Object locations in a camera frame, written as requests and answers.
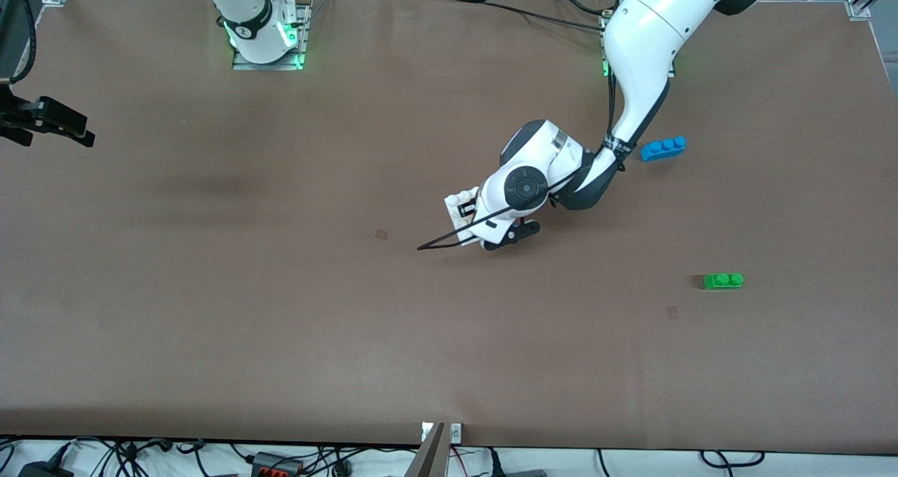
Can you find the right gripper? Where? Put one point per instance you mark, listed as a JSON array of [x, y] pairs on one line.
[[43, 115]]

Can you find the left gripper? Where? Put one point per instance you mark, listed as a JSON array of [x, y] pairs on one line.
[[462, 210]]

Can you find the white studded base plate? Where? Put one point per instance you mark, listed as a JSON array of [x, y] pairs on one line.
[[459, 203]]

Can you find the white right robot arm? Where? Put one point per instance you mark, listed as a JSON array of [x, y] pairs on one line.
[[245, 14]]

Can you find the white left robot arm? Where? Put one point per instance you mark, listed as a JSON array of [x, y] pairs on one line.
[[645, 28]]

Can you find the blue three-stud block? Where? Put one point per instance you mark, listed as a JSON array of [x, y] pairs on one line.
[[663, 149]]

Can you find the green two-stud block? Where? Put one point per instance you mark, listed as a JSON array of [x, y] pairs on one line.
[[722, 280]]

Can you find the black orange connector box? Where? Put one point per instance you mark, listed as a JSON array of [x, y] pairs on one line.
[[277, 466]]

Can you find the black power adapter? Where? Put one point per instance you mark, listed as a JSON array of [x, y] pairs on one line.
[[45, 471]]

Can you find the white metal bracket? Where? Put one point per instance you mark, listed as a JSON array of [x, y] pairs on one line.
[[456, 433]]

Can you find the aluminium camera post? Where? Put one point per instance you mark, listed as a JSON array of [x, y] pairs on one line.
[[431, 459]]

